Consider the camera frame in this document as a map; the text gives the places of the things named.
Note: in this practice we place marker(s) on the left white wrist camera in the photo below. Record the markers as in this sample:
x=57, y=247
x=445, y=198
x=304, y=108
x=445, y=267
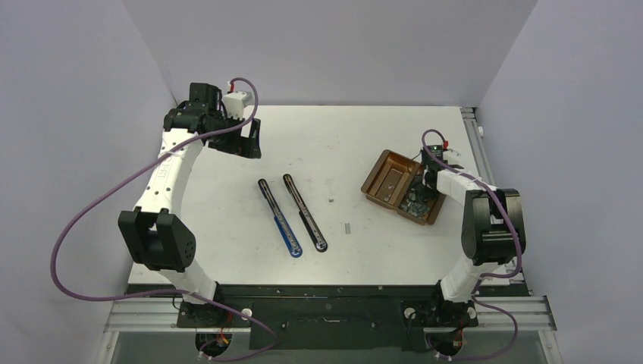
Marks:
x=236, y=102

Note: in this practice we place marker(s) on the black stapler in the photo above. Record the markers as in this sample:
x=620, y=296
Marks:
x=316, y=236

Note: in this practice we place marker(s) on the aluminium side rail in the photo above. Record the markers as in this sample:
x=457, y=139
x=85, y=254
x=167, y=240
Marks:
x=475, y=134

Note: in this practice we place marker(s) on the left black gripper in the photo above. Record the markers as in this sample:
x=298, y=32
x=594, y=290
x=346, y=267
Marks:
x=242, y=145

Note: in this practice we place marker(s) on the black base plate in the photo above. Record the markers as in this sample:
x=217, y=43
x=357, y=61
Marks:
x=299, y=317

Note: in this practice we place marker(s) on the aluminium front rail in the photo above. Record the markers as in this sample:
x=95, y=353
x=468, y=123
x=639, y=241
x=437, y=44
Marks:
x=160, y=315

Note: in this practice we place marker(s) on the blue stapler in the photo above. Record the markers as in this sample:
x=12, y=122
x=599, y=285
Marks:
x=290, y=240

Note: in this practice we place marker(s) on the brown plastic tray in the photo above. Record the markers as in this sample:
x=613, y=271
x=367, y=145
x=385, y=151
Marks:
x=390, y=178

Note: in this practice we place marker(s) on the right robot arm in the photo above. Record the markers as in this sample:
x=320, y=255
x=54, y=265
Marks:
x=493, y=232

